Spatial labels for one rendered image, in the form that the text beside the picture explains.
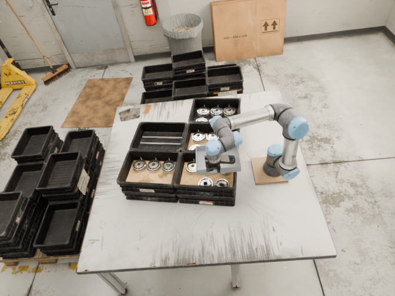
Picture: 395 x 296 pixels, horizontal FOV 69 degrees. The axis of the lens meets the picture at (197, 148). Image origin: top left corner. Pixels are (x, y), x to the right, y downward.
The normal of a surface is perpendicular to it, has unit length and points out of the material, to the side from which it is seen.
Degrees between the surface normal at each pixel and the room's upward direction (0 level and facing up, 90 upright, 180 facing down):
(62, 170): 0
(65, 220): 0
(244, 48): 73
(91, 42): 90
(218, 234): 0
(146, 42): 90
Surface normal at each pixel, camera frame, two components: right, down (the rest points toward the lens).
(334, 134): -0.11, -0.66
